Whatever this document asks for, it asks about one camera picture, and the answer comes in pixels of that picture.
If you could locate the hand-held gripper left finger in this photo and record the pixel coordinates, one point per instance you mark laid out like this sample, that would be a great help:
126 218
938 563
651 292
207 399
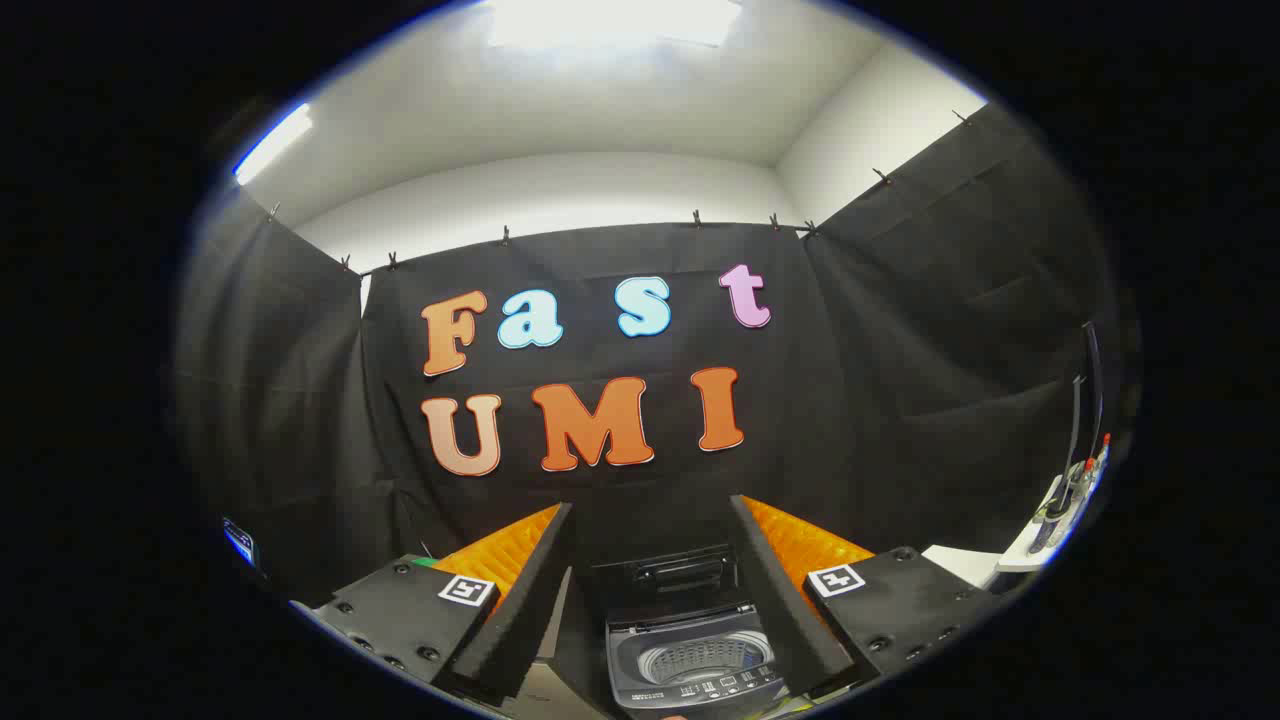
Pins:
520 610

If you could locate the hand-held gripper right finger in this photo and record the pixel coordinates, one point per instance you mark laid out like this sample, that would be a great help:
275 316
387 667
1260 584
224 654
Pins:
780 600

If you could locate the grey washing machine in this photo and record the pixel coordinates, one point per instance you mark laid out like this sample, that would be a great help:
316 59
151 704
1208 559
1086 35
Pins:
700 690

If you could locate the white table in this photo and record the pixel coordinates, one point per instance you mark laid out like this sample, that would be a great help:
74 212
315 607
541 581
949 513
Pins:
965 565

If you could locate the dark bottle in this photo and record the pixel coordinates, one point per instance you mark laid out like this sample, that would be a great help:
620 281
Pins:
1045 525

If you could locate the red-capped bottle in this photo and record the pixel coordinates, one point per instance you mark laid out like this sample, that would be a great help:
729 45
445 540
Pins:
1104 450
1086 478

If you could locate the ceiling tube light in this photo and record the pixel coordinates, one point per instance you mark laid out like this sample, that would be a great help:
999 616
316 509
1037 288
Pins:
272 145

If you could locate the large ceiling light panel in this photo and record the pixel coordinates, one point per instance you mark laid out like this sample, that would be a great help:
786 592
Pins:
610 20

